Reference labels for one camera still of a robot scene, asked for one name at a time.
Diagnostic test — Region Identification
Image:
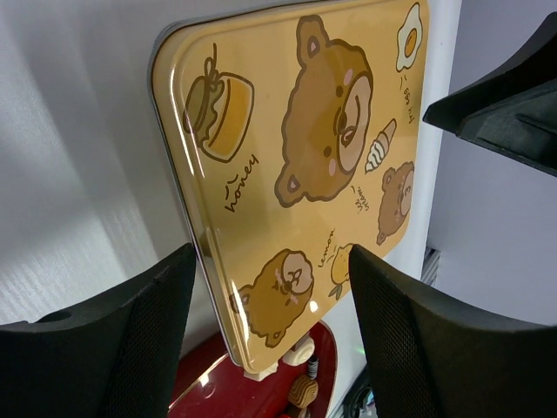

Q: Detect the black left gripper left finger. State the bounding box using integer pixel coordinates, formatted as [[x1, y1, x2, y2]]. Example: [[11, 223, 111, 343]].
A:
[[1, 244, 196, 417]]

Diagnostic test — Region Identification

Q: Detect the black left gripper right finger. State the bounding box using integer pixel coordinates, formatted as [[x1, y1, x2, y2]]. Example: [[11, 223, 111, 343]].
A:
[[349, 245, 556, 417]]

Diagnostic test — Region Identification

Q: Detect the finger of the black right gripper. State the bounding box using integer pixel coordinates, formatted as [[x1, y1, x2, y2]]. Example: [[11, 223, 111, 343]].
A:
[[423, 12, 556, 176]]

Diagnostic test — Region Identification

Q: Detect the silver tin lid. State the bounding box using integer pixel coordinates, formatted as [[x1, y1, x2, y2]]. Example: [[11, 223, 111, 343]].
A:
[[150, 1, 430, 374]]

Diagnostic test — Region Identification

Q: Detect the dark square chocolate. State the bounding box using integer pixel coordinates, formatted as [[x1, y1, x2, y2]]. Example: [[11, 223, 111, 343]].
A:
[[306, 354, 319, 380]]

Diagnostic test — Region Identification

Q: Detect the tan ridged shell chocolate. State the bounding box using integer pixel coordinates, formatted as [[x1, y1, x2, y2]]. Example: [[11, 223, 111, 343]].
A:
[[287, 375, 319, 408]]

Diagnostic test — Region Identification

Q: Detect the white oval swirl chocolate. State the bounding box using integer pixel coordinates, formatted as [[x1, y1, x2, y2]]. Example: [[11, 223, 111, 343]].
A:
[[244, 361, 280, 382]]

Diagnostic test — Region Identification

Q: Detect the round red lacquer plate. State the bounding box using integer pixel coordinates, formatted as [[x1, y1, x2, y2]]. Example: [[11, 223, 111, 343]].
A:
[[168, 322, 337, 417]]

